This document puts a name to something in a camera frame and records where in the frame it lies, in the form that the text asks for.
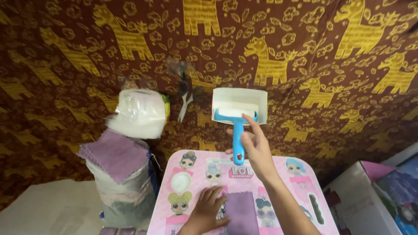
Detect stack of purple cloths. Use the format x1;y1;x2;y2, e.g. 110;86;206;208
76;129;151;185

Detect white cardboard box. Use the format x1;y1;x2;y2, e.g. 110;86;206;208
322;142;418;235

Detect pink doll print table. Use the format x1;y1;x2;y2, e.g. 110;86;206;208
147;149;340;235

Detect person's left hand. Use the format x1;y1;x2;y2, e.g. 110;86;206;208
184;185;231;235

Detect blue lint roller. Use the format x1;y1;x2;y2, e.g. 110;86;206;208
213;101;259;166

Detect clear plastic bag of cloths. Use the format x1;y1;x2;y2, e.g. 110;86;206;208
86;152;159;229

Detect person's right hand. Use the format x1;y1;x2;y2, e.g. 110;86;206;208
225;113;279;185

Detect clear packet of white cloths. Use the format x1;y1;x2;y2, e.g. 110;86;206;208
104;88;171;140

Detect white sheet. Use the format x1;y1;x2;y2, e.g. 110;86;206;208
0;179;106;235

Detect colourful picture box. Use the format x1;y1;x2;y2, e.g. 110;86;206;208
374;156;418;235

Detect purple cloth pieces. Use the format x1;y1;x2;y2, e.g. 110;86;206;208
99;227;148;235

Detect scissors with dark handles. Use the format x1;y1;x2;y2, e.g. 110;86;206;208
177;70;204;123

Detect purple cloth square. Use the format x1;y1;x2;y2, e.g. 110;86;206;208
222;191;260;235

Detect white lint roller cover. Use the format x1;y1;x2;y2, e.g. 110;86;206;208
212;87;268;125

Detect brown giraffe print sheet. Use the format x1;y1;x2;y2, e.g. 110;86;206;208
0;0;418;211

